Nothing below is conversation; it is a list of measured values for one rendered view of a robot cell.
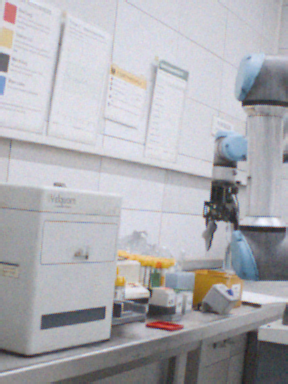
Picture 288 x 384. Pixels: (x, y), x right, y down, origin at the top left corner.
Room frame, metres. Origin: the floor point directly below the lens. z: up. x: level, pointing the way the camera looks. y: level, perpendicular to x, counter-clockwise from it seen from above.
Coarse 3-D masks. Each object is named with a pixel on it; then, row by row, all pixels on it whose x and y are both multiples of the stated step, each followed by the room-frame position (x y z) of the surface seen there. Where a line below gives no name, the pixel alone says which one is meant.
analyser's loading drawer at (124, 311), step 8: (120, 304) 1.52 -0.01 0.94; (128, 304) 1.56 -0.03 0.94; (136, 304) 1.61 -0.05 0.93; (112, 312) 1.52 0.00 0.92; (120, 312) 1.52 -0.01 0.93; (128, 312) 1.54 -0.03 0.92; (136, 312) 1.61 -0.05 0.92; (144, 312) 1.60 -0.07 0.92; (112, 320) 1.48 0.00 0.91; (120, 320) 1.50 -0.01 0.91; (128, 320) 1.54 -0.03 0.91; (136, 320) 1.59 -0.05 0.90; (144, 320) 1.60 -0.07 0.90
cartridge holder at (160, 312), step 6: (150, 306) 1.80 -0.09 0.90; (156, 306) 1.79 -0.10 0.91; (162, 306) 1.79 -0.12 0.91; (174, 306) 1.81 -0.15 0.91; (150, 312) 1.80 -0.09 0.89; (156, 312) 1.79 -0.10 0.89; (162, 312) 1.78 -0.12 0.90; (168, 312) 1.78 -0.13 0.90; (174, 312) 1.81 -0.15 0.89; (162, 318) 1.78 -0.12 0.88; (168, 318) 1.77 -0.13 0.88; (174, 318) 1.78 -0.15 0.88; (180, 318) 1.81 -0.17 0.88
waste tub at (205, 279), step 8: (192, 272) 2.12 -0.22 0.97; (200, 272) 2.11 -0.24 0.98; (208, 272) 2.24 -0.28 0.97; (216, 272) 2.22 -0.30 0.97; (224, 272) 2.21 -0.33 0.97; (200, 280) 2.11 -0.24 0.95; (208, 280) 2.10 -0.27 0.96; (216, 280) 2.08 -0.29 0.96; (224, 280) 2.07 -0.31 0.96; (232, 280) 2.09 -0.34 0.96; (240, 280) 2.15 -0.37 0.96; (200, 288) 2.11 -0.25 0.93; (208, 288) 2.10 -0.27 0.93; (232, 288) 2.09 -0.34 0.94; (240, 288) 2.15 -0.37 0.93; (192, 296) 2.12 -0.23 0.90; (200, 296) 2.11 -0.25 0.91; (240, 296) 2.16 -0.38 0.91; (240, 304) 2.17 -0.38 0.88
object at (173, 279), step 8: (168, 272) 2.01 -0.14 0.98; (176, 272) 2.03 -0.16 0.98; (184, 272) 2.07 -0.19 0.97; (168, 280) 2.01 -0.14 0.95; (176, 280) 2.00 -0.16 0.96; (184, 280) 2.03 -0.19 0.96; (192, 280) 2.07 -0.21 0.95; (168, 288) 2.01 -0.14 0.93; (192, 288) 2.07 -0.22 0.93; (192, 304) 2.06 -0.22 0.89
